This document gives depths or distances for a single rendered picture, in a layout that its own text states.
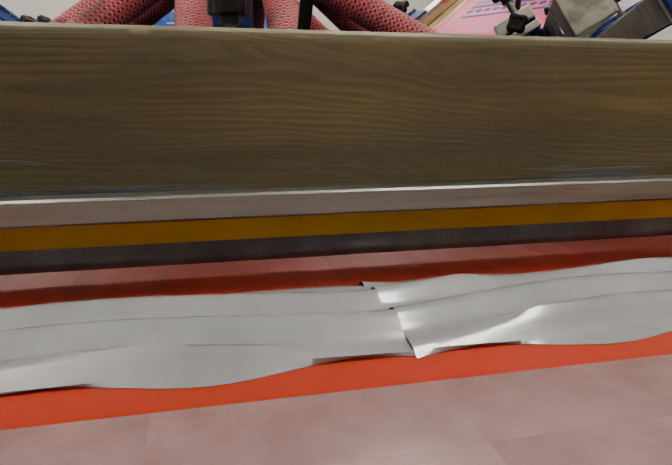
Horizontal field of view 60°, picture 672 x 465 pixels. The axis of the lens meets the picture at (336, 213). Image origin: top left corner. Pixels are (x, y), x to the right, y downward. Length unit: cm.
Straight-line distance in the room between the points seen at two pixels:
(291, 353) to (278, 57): 12
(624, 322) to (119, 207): 19
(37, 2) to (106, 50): 431
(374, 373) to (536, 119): 16
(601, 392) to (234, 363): 10
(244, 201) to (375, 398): 11
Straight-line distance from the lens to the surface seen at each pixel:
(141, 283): 26
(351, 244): 27
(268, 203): 23
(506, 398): 16
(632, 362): 20
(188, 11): 82
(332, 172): 25
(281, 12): 84
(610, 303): 22
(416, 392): 16
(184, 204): 23
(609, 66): 31
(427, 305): 20
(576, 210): 32
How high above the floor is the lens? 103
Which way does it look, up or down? 11 degrees down
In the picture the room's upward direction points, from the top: straight up
